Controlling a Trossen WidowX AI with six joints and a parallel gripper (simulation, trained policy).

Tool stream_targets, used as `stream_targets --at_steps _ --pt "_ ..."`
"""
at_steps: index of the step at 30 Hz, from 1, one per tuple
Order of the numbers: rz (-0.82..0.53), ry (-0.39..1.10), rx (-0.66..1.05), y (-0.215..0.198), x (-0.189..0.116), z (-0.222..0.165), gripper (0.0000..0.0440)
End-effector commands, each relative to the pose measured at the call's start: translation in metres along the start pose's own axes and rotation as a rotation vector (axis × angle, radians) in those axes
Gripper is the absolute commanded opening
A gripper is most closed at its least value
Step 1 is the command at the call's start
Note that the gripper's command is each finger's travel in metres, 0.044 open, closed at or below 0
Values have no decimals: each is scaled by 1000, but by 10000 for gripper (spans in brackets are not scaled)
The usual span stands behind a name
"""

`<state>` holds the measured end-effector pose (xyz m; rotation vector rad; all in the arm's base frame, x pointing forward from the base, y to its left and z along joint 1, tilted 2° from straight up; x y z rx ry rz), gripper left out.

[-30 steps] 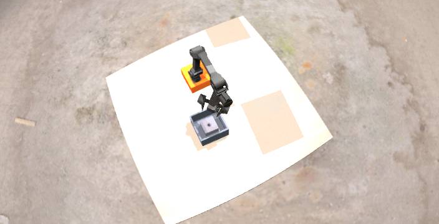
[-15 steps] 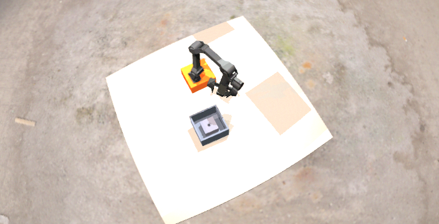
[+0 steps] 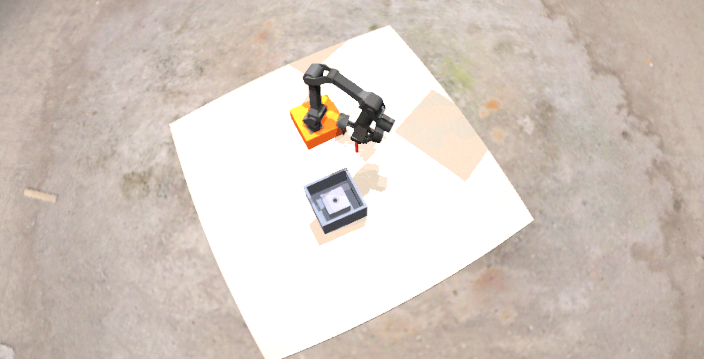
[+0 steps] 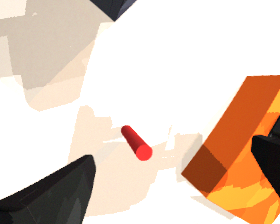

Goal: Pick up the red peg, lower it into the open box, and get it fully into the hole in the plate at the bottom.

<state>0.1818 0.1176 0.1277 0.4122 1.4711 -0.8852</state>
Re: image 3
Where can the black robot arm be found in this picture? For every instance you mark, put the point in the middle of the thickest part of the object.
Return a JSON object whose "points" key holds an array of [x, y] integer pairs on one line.
{"points": [[370, 103]]}

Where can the white square plate with hole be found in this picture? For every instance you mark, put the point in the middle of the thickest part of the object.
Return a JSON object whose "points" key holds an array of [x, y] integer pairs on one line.
{"points": [[335, 202]]}

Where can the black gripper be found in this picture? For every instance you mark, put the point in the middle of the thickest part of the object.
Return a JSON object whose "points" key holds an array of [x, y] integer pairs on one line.
{"points": [[376, 135]]}

